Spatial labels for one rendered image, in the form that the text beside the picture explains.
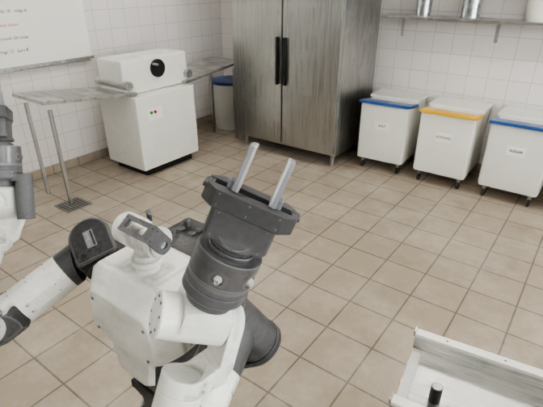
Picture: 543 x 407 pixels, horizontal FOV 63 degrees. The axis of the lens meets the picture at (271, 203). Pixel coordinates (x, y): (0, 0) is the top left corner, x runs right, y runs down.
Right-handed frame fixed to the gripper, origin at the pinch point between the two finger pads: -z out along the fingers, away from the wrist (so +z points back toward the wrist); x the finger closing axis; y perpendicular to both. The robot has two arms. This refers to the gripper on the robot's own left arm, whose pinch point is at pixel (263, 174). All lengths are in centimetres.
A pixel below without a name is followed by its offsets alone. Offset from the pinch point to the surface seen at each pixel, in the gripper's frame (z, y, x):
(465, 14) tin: -96, 417, -118
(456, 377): 53, 61, -79
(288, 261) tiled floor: 131, 249, -47
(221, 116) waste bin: 119, 558, 79
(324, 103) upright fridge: 33, 427, -33
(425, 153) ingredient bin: 33, 399, -145
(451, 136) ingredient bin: 7, 386, -154
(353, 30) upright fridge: -44, 431, -28
